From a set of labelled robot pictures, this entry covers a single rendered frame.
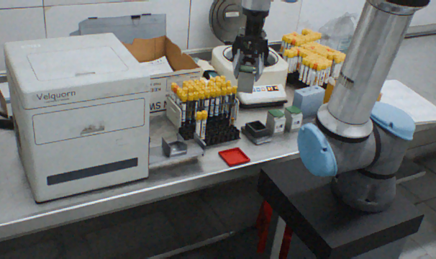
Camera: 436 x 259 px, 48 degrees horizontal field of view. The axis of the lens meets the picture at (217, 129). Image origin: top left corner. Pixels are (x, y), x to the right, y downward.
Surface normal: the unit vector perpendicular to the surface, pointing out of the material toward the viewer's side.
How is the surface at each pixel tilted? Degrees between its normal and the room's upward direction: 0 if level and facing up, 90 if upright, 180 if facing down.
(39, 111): 90
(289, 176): 3
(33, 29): 90
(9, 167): 0
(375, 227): 3
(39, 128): 90
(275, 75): 90
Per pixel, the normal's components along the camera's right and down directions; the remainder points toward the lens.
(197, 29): 0.47, 0.50
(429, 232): 0.10, -0.85
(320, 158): -0.91, 0.25
